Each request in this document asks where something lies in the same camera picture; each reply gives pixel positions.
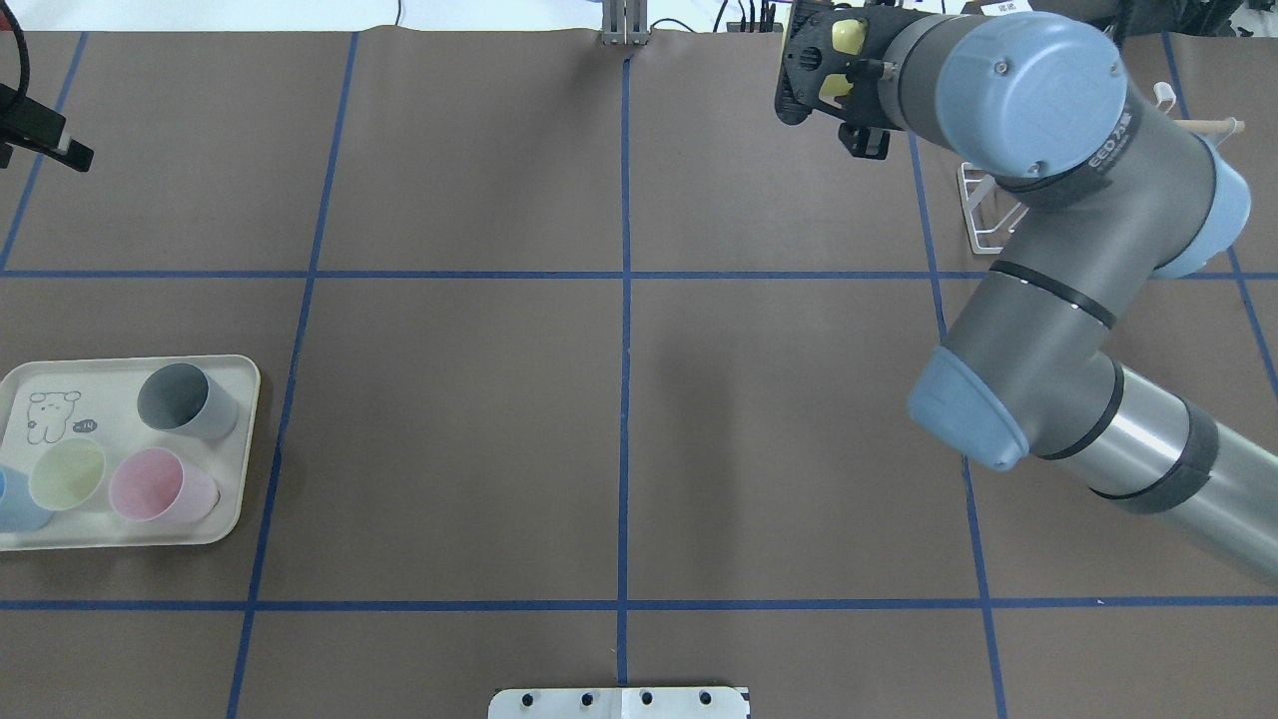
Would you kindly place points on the grey cup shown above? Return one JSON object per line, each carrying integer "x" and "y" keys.
{"x": 183, "y": 399}

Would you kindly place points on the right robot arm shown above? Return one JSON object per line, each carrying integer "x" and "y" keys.
{"x": 1022, "y": 371}

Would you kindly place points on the cream plastic tray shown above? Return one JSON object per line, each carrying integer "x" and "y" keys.
{"x": 47, "y": 402}

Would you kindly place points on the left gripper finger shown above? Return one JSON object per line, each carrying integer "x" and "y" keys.
{"x": 51, "y": 138}

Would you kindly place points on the pink cup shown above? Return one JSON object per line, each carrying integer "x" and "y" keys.
{"x": 156, "y": 485}

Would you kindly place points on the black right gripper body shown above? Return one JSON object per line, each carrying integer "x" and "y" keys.
{"x": 865, "y": 139}

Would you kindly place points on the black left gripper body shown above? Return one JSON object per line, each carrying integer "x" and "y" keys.
{"x": 42, "y": 129}

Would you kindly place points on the yellow cup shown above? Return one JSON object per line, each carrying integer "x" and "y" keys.
{"x": 848, "y": 37}

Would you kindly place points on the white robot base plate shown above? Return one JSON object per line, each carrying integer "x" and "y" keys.
{"x": 622, "y": 702}

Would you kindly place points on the aluminium frame post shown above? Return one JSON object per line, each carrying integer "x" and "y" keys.
{"x": 624, "y": 23}

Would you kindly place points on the white wire cup rack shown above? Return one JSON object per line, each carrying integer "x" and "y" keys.
{"x": 983, "y": 215}

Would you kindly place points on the pale green cup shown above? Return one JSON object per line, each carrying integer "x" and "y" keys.
{"x": 71, "y": 476}

